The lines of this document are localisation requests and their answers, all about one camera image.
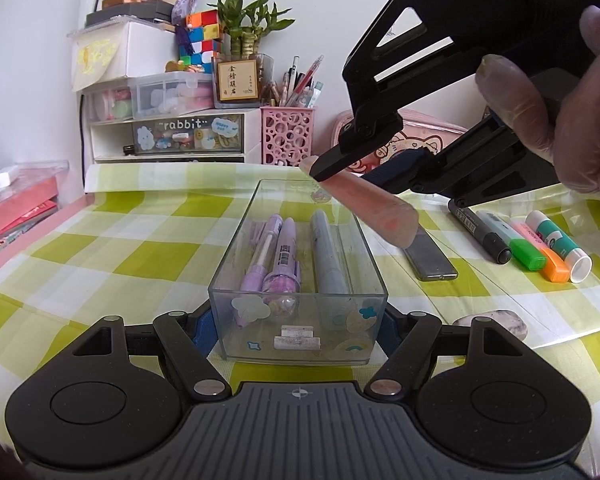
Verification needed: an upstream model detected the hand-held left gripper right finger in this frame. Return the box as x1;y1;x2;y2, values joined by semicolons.
365;305;523;402

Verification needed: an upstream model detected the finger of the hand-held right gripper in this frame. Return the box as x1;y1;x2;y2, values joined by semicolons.
311;0;511;181
362;115;563;207

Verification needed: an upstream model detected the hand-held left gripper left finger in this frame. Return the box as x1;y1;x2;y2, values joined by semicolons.
72;302;231;403

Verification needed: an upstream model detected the pink highlighter pen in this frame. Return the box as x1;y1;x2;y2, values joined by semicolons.
300;156;421;248

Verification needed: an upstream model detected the purple mechanical pencil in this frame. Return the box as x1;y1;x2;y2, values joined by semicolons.
237;214;283;328

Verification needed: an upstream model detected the grey metal case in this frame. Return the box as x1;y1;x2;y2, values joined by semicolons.
402;225;459;282

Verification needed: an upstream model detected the pale blue highlighter pen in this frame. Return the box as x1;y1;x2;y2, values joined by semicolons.
309;209;355;296

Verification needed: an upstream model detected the clear plastic tray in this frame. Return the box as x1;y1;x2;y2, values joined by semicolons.
207;179;388;367

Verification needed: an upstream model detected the purple cartoon pen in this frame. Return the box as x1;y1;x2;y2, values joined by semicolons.
261;216;302;321

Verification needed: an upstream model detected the black marker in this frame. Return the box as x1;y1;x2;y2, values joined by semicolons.
447;197;513;265

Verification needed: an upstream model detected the green highlighter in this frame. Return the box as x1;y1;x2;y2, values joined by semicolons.
475;209;548;272

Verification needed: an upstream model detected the orange highlighter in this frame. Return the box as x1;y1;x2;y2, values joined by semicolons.
509;219;568;283

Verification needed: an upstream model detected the white green glue stick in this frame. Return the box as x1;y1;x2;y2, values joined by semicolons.
525;210;593;283

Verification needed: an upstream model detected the person's right hand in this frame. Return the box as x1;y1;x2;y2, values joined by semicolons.
475;4;600;197

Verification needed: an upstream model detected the pink cartoon pencil case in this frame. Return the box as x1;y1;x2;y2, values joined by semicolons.
330;107;481;181

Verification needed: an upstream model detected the pink perforated pen holder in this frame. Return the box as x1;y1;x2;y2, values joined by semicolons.
260;105;315;167

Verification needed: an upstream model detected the bunch of assorted pens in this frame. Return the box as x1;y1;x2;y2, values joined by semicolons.
260;55;326;108

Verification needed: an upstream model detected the green checkered tablecloth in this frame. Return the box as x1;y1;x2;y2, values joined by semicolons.
0;162;600;461

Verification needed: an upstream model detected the marbled oval eraser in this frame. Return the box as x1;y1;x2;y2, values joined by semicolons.
452;310;530;346

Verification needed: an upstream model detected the white drawer unit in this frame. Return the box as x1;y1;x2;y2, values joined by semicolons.
87;107;263;165

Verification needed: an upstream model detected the glass plant pot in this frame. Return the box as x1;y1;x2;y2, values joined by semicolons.
212;52;276;110

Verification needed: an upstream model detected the lucky bamboo plant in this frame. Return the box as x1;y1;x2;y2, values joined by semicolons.
215;0;296;58

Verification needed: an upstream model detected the colourful cube puzzle tower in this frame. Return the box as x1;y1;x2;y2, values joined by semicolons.
177;9;223;73

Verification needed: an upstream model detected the clear small drawer organizer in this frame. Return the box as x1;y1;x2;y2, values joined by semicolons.
87;71;216;123

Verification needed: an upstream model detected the red books stack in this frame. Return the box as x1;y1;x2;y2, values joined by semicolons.
0;160;73;266

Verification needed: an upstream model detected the purple hanging ornament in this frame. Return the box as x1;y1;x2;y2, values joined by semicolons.
172;0;201;21

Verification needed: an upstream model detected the white storage box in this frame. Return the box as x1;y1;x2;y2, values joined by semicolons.
70;20;181;91

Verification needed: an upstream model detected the black box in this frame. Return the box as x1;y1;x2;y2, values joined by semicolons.
85;0;176;28

